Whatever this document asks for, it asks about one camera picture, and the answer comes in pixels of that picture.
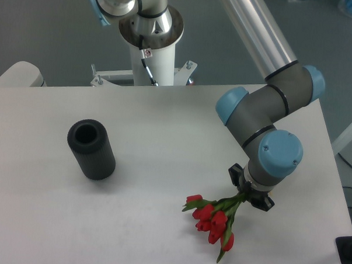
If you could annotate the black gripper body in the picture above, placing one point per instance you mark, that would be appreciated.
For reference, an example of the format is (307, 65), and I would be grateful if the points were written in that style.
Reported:
(251, 193)

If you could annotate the black ribbed vase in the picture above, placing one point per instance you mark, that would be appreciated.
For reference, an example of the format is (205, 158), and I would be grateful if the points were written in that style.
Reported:
(89, 142)

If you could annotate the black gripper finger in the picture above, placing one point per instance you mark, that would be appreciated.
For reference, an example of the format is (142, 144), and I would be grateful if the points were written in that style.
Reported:
(262, 202)
(236, 175)

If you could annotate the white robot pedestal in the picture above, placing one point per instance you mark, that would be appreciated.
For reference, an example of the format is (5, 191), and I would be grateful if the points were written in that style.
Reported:
(152, 43)

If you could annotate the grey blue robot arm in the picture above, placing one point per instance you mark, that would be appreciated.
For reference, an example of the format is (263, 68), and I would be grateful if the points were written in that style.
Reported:
(251, 117)

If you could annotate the white furniture piece right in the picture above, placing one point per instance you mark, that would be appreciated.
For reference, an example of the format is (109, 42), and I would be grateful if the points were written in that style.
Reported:
(342, 140)

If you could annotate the red tulip bouquet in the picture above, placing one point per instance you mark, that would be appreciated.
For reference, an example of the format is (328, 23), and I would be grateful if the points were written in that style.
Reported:
(216, 217)

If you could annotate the white chair back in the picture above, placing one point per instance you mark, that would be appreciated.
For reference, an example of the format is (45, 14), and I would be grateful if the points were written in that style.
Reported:
(22, 74)

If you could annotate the black device at table edge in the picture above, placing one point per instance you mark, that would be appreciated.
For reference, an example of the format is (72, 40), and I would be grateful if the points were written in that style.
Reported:
(344, 247)

